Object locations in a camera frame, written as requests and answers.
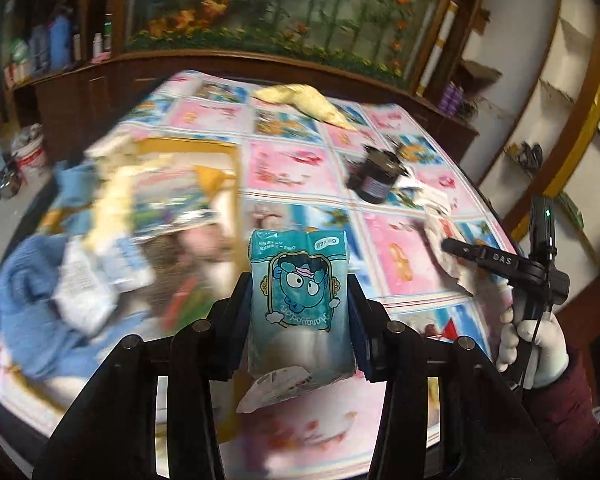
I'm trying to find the white plastic mailer bag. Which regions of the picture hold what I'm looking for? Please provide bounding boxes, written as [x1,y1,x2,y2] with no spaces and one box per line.
[421,188,506,296]

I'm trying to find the blue knitted towel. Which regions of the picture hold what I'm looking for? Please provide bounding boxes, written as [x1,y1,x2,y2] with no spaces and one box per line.
[0,234,147,382]

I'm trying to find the white printed desiccant packet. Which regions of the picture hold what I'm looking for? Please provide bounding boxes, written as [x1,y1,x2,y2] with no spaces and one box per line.
[54,240,118,337]

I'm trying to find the teal cartoon tissue pack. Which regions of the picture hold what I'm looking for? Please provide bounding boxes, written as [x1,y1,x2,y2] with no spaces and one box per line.
[237,229,356,414]

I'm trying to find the pink fluffy ball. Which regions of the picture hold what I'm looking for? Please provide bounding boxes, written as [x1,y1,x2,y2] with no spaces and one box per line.
[178,223,232,263]

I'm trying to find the yellow fluffy towel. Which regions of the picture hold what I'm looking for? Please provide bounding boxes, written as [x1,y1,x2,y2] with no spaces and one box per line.
[83,166,140,252]

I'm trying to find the yellow green sticks bag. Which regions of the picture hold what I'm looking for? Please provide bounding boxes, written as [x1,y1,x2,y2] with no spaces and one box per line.
[161,275,213,334]

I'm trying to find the white blue desiccant packet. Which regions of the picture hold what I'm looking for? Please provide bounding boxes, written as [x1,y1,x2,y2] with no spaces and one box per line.
[95,236,155,292]

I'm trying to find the landscape print white pouch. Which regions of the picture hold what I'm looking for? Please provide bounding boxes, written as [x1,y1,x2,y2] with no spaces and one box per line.
[131,167,219,242]

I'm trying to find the blue fluffy cloth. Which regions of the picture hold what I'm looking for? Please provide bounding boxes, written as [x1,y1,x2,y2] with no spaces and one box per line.
[54,160,99,208]

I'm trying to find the lemon print tissue pack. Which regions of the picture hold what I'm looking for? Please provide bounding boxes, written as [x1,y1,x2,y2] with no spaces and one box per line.
[84,130,135,162]

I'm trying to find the dark red sleeve forearm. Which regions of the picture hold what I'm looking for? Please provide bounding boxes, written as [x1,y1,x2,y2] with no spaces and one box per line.
[522,348,600,466]

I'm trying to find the white gloved right hand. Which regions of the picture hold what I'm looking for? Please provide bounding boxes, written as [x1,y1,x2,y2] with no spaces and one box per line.
[496,307,570,389]

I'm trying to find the black electric motor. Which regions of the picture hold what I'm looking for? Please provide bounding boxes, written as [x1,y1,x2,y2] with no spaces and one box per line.
[347,145,407,205]

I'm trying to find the purple bottles on shelf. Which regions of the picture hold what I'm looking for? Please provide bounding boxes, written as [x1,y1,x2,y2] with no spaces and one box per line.
[438,81,464,117]

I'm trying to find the floral patterned tablecloth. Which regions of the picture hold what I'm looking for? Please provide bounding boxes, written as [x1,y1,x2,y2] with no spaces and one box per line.
[23,70,512,479]

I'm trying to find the yellow taped foam box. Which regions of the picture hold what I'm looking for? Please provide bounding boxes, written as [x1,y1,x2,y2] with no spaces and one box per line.
[41,139,238,361]

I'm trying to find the yellow towel at table back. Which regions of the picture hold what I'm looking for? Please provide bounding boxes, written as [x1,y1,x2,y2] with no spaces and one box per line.
[252,84,356,131]

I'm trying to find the floral landscape painting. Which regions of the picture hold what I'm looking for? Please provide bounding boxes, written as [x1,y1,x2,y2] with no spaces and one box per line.
[124,0,440,87]

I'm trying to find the blue water jug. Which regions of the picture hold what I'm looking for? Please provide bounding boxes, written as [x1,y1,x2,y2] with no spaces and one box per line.
[48,15,72,70]

